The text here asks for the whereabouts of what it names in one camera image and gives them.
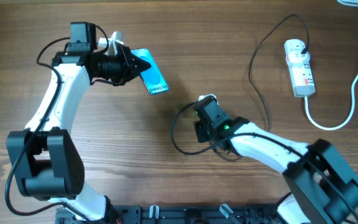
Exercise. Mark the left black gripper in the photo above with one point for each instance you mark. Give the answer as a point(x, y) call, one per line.
point(126, 64)

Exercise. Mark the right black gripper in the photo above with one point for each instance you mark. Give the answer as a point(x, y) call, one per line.
point(199, 131)

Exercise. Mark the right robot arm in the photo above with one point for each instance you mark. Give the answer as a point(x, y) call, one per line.
point(323, 186)

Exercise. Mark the cyan screen smartphone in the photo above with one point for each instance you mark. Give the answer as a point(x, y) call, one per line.
point(152, 77)

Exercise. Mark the white USB charger plug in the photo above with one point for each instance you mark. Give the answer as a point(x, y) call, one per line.
point(296, 57)

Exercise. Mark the white power strip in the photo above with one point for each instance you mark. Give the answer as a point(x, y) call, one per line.
point(301, 76)

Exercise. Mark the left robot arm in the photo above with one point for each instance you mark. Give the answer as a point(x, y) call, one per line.
point(45, 162)

